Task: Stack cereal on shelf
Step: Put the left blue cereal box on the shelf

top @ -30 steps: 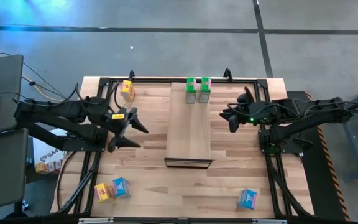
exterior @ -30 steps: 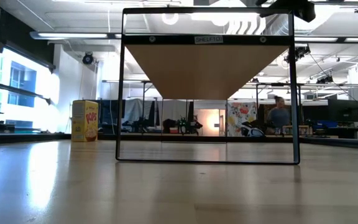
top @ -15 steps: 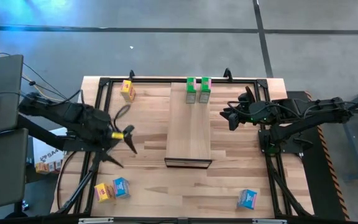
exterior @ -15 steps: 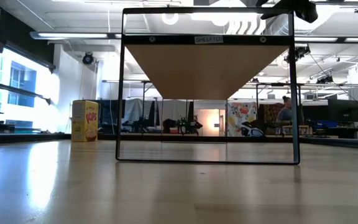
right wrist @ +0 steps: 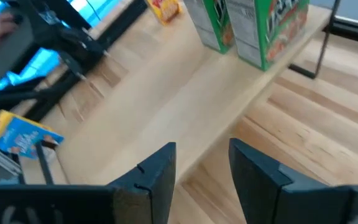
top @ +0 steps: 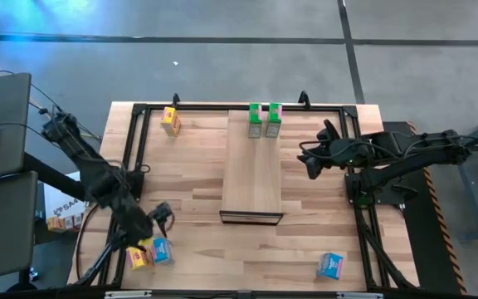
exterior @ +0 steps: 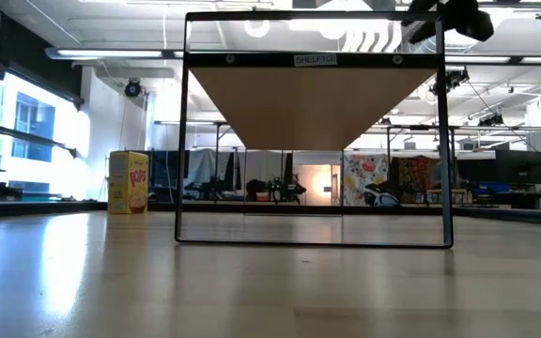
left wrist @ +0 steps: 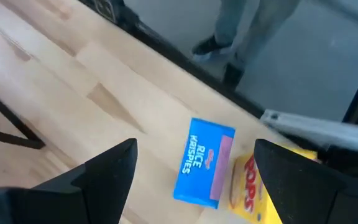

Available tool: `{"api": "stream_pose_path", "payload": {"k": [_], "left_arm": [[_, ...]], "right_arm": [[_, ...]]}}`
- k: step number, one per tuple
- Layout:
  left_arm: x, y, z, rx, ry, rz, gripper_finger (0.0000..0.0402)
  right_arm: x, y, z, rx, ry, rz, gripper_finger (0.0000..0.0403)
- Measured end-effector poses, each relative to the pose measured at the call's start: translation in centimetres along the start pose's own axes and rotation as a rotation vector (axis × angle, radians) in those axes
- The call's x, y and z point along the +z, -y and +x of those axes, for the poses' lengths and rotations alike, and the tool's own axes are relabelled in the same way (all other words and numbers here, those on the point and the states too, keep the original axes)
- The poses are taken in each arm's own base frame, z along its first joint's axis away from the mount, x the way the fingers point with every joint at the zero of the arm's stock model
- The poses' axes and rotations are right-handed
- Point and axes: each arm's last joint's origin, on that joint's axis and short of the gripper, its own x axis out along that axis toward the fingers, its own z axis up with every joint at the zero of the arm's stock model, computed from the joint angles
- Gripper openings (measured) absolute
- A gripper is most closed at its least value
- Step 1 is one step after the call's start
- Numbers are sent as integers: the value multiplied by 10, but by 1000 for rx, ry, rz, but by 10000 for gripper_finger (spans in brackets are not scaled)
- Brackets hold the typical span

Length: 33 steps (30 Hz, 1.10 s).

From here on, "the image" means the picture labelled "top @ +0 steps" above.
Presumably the black support beam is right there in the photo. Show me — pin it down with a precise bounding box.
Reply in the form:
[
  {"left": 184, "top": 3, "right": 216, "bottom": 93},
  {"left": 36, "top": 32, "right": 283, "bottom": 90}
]
[{"left": 22, "top": 152, "right": 86, "bottom": 200}]

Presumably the wooden shelf board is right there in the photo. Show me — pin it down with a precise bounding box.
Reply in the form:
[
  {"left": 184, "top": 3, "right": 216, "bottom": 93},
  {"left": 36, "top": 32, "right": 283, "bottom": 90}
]
[{"left": 221, "top": 110, "right": 284, "bottom": 214}]

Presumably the black looped cable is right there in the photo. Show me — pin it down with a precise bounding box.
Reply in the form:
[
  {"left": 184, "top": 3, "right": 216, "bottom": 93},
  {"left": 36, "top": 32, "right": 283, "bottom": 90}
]
[{"left": 75, "top": 203, "right": 99, "bottom": 283}]

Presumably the black shelf end frame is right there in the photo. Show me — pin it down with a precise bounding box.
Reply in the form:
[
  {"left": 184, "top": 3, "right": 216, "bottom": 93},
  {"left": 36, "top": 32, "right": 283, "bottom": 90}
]
[{"left": 218, "top": 210, "right": 285, "bottom": 227}]

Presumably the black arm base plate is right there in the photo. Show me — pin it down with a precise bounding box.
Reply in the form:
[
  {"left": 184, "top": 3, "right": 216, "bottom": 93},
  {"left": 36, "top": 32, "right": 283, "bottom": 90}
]
[{"left": 344, "top": 165, "right": 408, "bottom": 207}]

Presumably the grey desk panel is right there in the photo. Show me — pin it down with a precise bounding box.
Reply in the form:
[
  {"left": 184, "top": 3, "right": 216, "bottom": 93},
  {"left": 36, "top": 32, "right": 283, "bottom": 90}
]
[
  {"left": 0, "top": 170, "right": 39, "bottom": 283},
  {"left": 0, "top": 72, "right": 32, "bottom": 182}
]

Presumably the white cardboard box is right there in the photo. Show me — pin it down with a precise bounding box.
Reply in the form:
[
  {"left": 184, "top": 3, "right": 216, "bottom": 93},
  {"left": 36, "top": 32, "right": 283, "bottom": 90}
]
[{"left": 42, "top": 172, "right": 89, "bottom": 233}]

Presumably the black aluminium table frame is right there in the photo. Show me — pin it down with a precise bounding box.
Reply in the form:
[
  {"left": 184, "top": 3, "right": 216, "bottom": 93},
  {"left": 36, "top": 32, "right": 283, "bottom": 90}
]
[{"left": 72, "top": 102, "right": 418, "bottom": 292}]

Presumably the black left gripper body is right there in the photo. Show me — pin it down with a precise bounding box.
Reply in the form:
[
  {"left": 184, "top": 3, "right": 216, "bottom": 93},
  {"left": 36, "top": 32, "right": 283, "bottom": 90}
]
[{"left": 149, "top": 202, "right": 177, "bottom": 223}]

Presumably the yellow Corn Pops cereal box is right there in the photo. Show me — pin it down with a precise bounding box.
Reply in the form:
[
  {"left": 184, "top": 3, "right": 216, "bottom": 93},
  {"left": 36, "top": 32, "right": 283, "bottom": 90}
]
[
  {"left": 125, "top": 237, "right": 156, "bottom": 272},
  {"left": 159, "top": 105, "right": 182, "bottom": 138}
]

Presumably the green Apple Jacks cereal box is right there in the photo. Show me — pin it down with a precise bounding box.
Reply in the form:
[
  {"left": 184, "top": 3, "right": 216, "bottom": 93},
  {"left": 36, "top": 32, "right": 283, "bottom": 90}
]
[
  {"left": 247, "top": 102, "right": 263, "bottom": 140},
  {"left": 265, "top": 102, "right": 283, "bottom": 139}
]

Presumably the silver metal bracket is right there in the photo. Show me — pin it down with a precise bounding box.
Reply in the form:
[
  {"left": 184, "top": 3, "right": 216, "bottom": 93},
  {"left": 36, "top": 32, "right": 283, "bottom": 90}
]
[
  {"left": 336, "top": 292, "right": 383, "bottom": 299},
  {"left": 105, "top": 290, "right": 153, "bottom": 299}
]

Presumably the spare yellow cereal box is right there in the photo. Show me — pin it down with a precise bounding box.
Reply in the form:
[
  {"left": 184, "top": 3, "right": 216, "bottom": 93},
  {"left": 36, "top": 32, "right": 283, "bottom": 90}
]
[{"left": 46, "top": 215, "right": 66, "bottom": 233}]

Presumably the blue Rice Krispies cereal box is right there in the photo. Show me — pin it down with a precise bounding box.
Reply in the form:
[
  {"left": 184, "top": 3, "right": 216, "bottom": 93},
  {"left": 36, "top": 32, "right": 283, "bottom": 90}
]
[
  {"left": 315, "top": 252, "right": 344, "bottom": 281},
  {"left": 151, "top": 237, "right": 175, "bottom": 266}
]

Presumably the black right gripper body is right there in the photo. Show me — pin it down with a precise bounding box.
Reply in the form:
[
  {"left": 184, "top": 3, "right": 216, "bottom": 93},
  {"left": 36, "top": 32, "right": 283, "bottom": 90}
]
[{"left": 311, "top": 139, "right": 350, "bottom": 167}]

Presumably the black mat with hazard stripe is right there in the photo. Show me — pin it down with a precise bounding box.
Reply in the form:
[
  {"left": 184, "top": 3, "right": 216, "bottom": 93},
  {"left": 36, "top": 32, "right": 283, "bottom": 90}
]
[{"left": 382, "top": 120, "right": 468, "bottom": 296}]

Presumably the thin black cable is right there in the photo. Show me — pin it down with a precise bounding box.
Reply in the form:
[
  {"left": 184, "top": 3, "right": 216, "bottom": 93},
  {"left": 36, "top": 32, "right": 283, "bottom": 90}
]
[
  {"left": 0, "top": 121, "right": 53, "bottom": 145},
  {"left": 0, "top": 70, "right": 64, "bottom": 112}
]

